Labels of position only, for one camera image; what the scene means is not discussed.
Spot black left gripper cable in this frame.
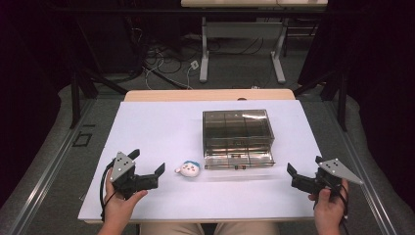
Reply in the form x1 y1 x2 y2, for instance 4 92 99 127
99 162 117 222

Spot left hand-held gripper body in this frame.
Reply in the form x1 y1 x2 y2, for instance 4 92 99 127
110 151 161 201

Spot black floor cables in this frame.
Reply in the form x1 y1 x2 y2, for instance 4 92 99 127
130 19 272 91

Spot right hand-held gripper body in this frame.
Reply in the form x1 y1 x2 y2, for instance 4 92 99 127
291 158 365 199

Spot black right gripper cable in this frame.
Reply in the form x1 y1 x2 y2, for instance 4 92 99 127
321 175 350 235

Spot white table mat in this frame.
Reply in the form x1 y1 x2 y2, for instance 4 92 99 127
77 99 323 223

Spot transparent brown drawer box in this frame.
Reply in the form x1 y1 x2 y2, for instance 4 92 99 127
202 109 276 171

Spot white floor cable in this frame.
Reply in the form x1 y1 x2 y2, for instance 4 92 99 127
143 48 194 91

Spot light wooden table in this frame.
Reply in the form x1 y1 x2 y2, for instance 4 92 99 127
123 88 297 103

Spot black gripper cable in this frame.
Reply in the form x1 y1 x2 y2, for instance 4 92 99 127
321 175 350 235
99 162 117 222

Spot person's right hand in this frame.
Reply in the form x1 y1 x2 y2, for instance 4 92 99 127
307 179 350 235

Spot dark curtain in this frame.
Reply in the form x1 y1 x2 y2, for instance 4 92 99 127
0 0 79 210
298 0 415 213

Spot white-legged background table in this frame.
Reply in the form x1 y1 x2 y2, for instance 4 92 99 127
180 0 329 84

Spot white plush toy blue hat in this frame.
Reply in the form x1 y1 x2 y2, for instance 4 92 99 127
174 160 202 178

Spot person's beige trouser legs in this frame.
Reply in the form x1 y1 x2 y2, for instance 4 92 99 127
139 221 281 235

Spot black metal stand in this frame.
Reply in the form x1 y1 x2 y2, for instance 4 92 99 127
293 69 348 132
69 67 129 130

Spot person's left hand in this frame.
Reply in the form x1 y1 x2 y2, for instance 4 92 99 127
103 168 150 230

